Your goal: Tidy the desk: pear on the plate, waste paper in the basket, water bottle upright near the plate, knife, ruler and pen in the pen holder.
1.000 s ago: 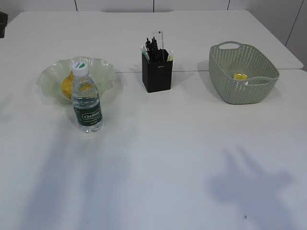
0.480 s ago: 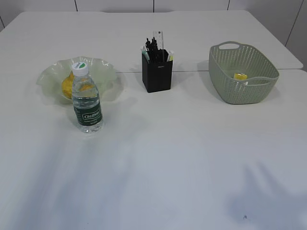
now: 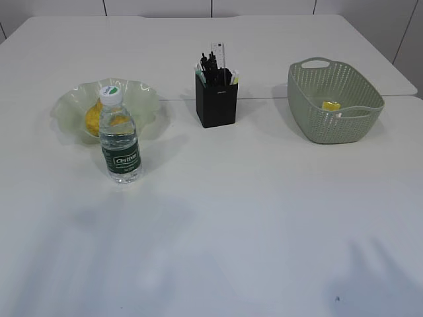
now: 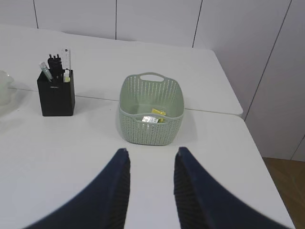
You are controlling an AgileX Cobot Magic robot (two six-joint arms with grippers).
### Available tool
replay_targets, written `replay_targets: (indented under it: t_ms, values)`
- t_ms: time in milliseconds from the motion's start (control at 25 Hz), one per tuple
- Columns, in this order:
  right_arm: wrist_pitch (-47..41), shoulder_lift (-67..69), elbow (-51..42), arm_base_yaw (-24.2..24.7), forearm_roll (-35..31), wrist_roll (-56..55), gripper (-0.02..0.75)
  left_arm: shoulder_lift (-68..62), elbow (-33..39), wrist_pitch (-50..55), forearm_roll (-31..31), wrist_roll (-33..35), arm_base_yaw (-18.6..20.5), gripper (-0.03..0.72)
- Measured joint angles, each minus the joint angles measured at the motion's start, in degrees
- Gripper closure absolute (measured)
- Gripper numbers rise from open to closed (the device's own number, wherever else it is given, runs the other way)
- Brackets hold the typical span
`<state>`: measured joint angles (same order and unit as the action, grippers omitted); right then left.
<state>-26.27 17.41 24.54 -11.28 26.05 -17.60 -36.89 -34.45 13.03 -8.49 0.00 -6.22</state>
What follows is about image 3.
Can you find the clear plastic ruler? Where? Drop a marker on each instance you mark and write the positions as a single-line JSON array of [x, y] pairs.
[[218, 50]]

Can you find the green woven plastic basket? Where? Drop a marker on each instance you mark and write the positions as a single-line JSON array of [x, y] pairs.
[[316, 79]]

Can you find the black square pen holder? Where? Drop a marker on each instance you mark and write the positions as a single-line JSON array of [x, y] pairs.
[[216, 105]]

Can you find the yellow-green utility knife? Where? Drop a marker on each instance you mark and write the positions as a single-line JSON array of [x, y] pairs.
[[234, 78]]

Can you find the translucent green wavy glass plate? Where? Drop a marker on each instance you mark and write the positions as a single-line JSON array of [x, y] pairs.
[[70, 110]]

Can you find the teal utility knife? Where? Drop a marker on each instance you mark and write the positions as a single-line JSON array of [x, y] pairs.
[[199, 73]]

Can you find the black pen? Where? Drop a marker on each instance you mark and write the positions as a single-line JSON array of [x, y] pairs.
[[220, 77], [204, 62], [213, 69]]

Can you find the clear water bottle green label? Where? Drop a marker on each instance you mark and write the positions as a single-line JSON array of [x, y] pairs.
[[118, 137]]

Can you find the yellow pear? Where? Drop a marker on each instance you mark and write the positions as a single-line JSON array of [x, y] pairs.
[[92, 119]]

